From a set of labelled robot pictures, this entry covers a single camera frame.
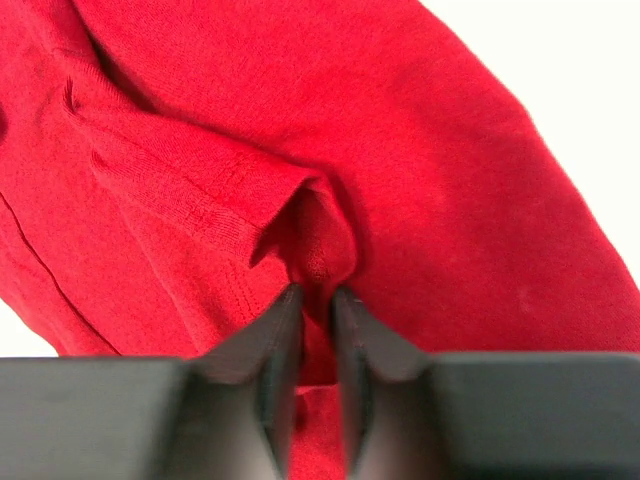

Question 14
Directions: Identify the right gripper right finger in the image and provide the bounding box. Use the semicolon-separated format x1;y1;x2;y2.
332;289;639;479

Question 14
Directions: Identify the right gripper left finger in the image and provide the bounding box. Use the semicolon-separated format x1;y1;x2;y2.
1;285;302;479

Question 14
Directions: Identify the dark red t-shirt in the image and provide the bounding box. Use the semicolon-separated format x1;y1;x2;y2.
1;1;639;479

